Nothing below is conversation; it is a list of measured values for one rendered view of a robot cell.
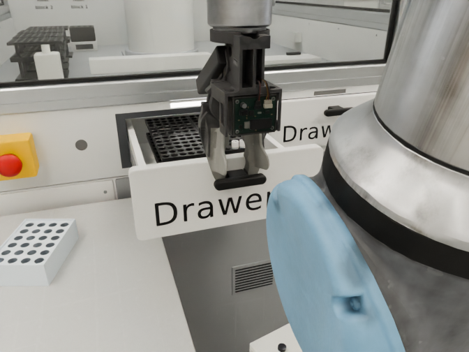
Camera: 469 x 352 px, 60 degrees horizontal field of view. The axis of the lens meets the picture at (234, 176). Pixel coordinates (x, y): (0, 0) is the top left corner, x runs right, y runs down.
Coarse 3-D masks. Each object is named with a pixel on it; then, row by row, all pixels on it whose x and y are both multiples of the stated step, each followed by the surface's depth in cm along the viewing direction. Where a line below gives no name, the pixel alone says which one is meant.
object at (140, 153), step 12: (132, 120) 86; (144, 120) 87; (132, 132) 78; (144, 132) 88; (132, 144) 72; (144, 144) 88; (264, 144) 76; (276, 144) 72; (132, 156) 72; (144, 156) 82
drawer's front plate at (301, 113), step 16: (336, 96) 89; (352, 96) 90; (368, 96) 91; (288, 112) 86; (304, 112) 87; (320, 112) 89; (288, 128) 88; (320, 128) 90; (288, 144) 89; (304, 144) 91; (320, 144) 92
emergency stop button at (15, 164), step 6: (0, 156) 67; (6, 156) 67; (12, 156) 67; (0, 162) 67; (6, 162) 67; (12, 162) 67; (18, 162) 68; (0, 168) 67; (6, 168) 67; (12, 168) 68; (18, 168) 68; (0, 174) 68; (6, 174) 68; (12, 174) 68
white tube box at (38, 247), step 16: (32, 224) 67; (48, 224) 66; (64, 224) 67; (16, 240) 62; (32, 240) 62; (48, 240) 62; (64, 240) 63; (0, 256) 58; (16, 256) 58; (32, 256) 58; (48, 256) 58; (64, 256) 63; (0, 272) 57; (16, 272) 57; (32, 272) 57; (48, 272) 58
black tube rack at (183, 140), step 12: (156, 120) 84; (168, 120) 83; (180, 120) 83; (192, 120) 83; (156, 132) 76; (168, 132) 76; (180, 132) 77; (192, 132) 76; (156, 144) 70; (168, 144) 71; (180, 144) 70; (192, 144) 70; (228, 144) 70; (156, 156) 73
